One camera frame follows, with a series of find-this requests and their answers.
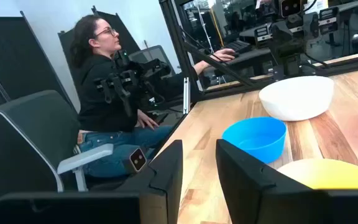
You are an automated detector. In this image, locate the gray mesh office chair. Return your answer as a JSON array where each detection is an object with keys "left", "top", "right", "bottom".
[{"left": 128, "top": 45, "right": 177, "bottom": 75}]

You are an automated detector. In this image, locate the black keyboard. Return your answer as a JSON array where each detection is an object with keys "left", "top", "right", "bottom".
[{"left": 225, "top": 39, "right": 253, "bottom": 54}]

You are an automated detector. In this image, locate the yellow plastic bowl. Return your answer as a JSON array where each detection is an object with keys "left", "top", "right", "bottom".
[{"left": 277, "top": 158, "right": 358, "bottom": 190}]

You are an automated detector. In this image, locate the seated person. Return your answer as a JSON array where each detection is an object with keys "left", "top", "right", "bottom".
[{"left": 69, "top": 14, "right": 236, "bottom": 179}]

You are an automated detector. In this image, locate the black aluminium table frame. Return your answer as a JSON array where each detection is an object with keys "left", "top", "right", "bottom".
[{"left": 158, "top": 0, "right": 358, "bottom": 102}]

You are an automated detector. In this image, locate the yellow hanging cable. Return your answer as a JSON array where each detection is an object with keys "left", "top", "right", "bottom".
[{"left": 211, "top": 6, "right": 226, "bottom": 47}]

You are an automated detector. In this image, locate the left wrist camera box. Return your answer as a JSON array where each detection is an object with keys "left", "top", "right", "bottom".
[{"left": 279, "top": 0, "right": 303, "bottom": 19}]

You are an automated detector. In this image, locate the blue plastic bowl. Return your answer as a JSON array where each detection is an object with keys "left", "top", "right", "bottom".
[{"left": 221, "top": 116, "right": 288, "bottom": 165}]

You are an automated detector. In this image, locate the white metal bracket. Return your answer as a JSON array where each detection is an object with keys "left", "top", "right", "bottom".
[{"left": 183, "top": 77, "right": 191, "bottom": 115}]

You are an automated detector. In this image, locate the small table-level camera box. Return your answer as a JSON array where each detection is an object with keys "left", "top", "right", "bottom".
[{"left": 123, "top": 147, "right": 148, "bottom": 174}]

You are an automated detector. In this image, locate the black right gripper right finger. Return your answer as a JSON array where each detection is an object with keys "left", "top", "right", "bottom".
[{"left": 215, "top": 139, "right": 326, "bottom": 224}]

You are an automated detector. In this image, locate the large white bowl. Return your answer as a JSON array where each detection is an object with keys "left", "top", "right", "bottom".
[{"left": 259, "top": 75, "right": 335, "bottom": 122}]

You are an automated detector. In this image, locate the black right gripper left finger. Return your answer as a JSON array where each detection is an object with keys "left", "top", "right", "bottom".
[{"left": 116, "top": 139, "right": 183, "bottom": 224}]

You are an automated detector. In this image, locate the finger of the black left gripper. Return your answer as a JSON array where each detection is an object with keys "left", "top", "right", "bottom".
[
  {"left": 318, "top": 6, "right": 341, "bottom": 35},
  {"left": 253, "top": 24, "right": 273, "bottom": 43}
]

